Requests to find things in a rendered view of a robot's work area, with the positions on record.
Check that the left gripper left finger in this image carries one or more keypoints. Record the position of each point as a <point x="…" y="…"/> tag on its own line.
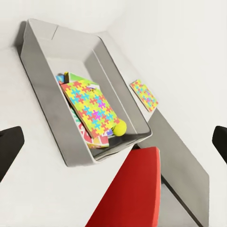
<point x="11" y="142"/>

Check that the swivel chair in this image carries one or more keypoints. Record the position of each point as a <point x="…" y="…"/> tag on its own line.
<point x="133" y="198"/>

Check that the tennis ball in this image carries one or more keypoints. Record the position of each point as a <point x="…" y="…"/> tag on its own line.
<point x="120" y="128"/>

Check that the toy box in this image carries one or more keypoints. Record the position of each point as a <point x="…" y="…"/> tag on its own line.
<point x="50" y="50"/>

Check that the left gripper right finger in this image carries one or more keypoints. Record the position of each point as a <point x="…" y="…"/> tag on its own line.
<point x="219" y="140"/>

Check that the jigsaw puzzle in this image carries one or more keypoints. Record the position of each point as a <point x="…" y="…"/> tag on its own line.
<point x="91" y="107"/>
<point x="145" y="95"/>

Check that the desk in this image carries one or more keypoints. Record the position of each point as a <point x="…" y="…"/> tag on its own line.
<point x="40" y="190"/>

